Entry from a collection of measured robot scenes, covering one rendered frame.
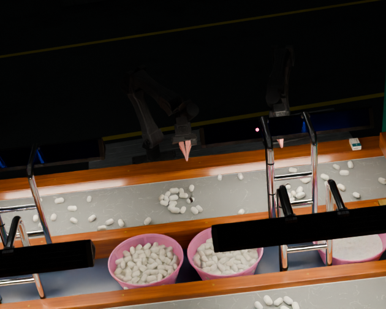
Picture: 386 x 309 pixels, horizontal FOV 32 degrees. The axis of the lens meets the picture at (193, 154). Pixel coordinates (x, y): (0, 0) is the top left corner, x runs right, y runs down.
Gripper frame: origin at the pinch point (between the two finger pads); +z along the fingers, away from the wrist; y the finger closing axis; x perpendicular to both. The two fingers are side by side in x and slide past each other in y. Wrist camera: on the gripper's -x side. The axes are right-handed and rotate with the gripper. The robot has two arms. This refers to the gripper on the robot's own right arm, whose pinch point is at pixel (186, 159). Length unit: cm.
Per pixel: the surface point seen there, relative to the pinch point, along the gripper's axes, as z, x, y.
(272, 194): 24.5, -25.8, 28.9
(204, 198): 16.7, 1.6, 4.9
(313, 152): 15, -38, 44
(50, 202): 9, 8, -57
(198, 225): 29.9, -12.6, 1.6
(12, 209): 19, -31, -62
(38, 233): 27, -21, -56
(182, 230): 30.9, -13.3, -4.4
